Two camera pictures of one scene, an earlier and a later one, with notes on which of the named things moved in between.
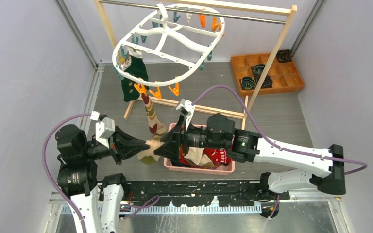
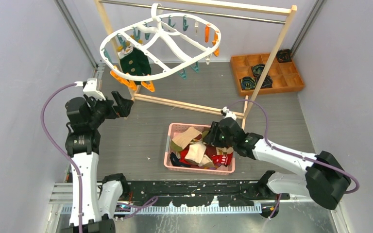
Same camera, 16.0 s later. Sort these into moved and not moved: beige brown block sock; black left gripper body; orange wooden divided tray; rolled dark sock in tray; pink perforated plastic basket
Moved: black left gripper body
Not moved: orange wooden divided tray; beige brown block sock; rolled dark sock in tray; pink perforated plastic basket
